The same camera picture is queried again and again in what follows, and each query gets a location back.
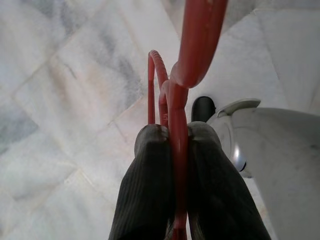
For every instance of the red plastic clothes hanger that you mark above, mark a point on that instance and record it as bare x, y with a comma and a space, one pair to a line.
200, 37

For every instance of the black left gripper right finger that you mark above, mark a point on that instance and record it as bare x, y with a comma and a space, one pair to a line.
215, 195

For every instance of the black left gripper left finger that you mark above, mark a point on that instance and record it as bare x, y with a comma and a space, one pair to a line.
150, 187

